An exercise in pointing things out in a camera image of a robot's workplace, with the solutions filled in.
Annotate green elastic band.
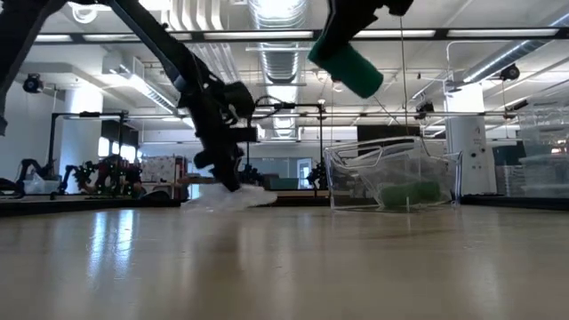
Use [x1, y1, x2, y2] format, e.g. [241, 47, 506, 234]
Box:
[308, 34, 385, 100]

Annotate black ceiling cable reel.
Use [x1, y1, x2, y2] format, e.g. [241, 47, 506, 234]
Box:
[22, 72, 45, 95]
[499, 63, 521, 83]
[414, 100, 436, 121]

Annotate teal storage box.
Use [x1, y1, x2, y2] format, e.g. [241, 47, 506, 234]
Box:
[265, 177, 301, 191]

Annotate red tool cart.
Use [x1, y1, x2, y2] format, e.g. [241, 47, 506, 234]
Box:
[108, 155, 143, 197]

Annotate black monitor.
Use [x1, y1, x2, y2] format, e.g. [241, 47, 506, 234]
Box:
[357, 124, 422, 143]

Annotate clear plastic bin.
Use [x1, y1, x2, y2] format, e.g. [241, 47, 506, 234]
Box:
[324, 136, 463, 212]

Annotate stacked clear plastic containers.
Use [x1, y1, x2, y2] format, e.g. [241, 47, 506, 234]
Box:
[493, 95, 569, 199]

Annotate thin hanging cord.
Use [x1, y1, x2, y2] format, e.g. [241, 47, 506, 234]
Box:
[397, 15, 410, 134]

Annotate black background rig frame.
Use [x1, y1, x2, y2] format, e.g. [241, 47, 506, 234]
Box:
[245, 101, 325, 188]
[47, 110, 131, 197]

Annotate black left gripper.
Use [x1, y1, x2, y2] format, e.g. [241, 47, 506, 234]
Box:
[180, 79, 260, 193]

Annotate green woven bandage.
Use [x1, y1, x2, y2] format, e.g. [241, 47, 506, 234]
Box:
[379, 180, 445, 208]

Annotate white patterned box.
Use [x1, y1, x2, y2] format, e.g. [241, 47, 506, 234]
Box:
[140, 155, 178, 184]

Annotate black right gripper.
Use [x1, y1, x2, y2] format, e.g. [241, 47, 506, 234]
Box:
[313, 0, 415, 62]

